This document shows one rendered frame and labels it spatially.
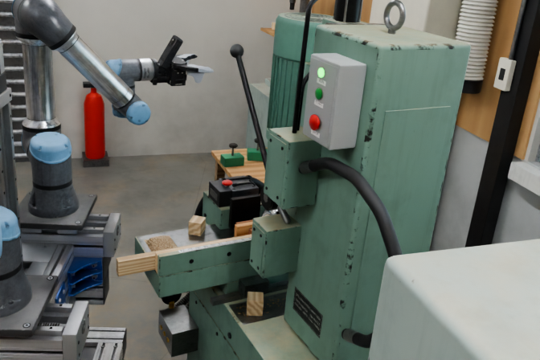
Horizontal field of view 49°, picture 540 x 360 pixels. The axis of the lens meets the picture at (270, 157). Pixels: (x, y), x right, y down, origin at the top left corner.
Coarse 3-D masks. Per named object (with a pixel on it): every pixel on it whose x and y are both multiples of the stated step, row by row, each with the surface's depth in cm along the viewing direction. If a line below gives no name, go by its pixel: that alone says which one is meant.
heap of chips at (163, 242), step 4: (156, 236) 155; (160, 236) 154; (164, 236) 155; (168, 236) 156; (148, 240) 154; (152, 240) 153; (156, 240) 152; (160, 240) 152; (164, 240) 152; (168, 240) 153; (172, 240) 154; (148, 244) 153; (152, 244) 151; (156, 244) 151; (160, 244) 150; (164, 244) 151; (168, 244) 151; (172, 244) 151; (152, 248) 150; (156, 248) 149; (160, 248) 149; (164, 248) 149; (168, 248) 150
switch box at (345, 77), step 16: (320, 64) 108; (336, 64) 103; (352, 64) 104; (336, 80) 104; (352, 80) 105; (336, 96) 104; (352, 96) 106; (320, 112) 109; (336, 112) 106; (352, 112) 107; (304, 128) 115; (320, 128) 110; (336, 128) 107; (352, 128) 109; (320, 144) 111; (336, 144) 108; (352, 144) 110
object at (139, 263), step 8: (216, 240) 150; (128, 256) 139; (136, 256) 140; (144, 256) 140; (152, 256) 141; (120, 264) 137; (128, 264) 138; (136, 264) 139; (144, 264) 141; (152, 264) 142; (120, 272) 138; (128, 272) 139; (136, 272) 140
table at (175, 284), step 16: (144, 240) 155; (176, 240) 156; (192, 240) 157; (208, 240) 158; (192, 272) 144; (208, 272) 146; (224, 272) 148; (240, 272) 151; (256, 272) 153; (160, 288) 141; (176, 288) 143; (192, 288) 145
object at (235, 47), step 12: (240, 48) 144; (240, 60) 144; (240, 72) 143; (252, 108) 140; (252, 120) 140; (264, 156) 137; (264, 168) 137; (264, 204) 135; (276, 204) 132; (288, 216) 131
